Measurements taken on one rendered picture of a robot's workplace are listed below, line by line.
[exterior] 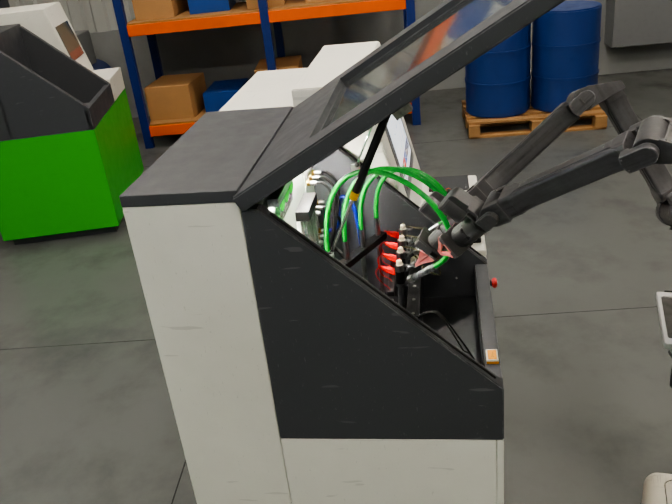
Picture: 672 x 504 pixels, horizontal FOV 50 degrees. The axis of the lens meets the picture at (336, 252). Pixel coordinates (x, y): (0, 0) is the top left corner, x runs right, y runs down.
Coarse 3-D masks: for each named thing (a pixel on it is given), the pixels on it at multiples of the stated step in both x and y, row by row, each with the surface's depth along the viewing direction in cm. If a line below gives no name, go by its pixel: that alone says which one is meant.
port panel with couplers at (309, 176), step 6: (306, 174) 215; (312, 174) 223; (318, 174) 223; (306, 180) 215; (312, 180) 215; (306, 186) 215; (312, 186) 224; (306, 192) 215; (312, 192) 224; (318, 204) 228; (318, 222) 233; (318, 228) 232; (318, 234) 228
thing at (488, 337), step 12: (480, 264) 232; (480, 276) 225; (480, 288) 219; (480, 300) 212; (480, 312) 206; (492, 312) 206; (480, 324) 201; (492, 324) 200; (480, 336) 196; (492, 336) 195; (480, 348) 210; (492, 348) 190
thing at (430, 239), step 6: (426, 228) 197; (438, 228) 192; (420, 234) 194; (426, 234) 195; (432, 234) 193; (438, 234) 191; (420, 240) 193; (426, 240) 193; (432, 240) 192; (432, 246) 193; (444, 246) 192
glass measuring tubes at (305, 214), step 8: (304, 200) 206; (312, 200) 206; (304, 208) 201; (312, 208) 204; (296, 216) 200; (304, 216) 199; (312, 216) 208; (304, 224) 202; (312, 224) 209; (304, 232) 203; (312, 232) 207; (312, 240) 208
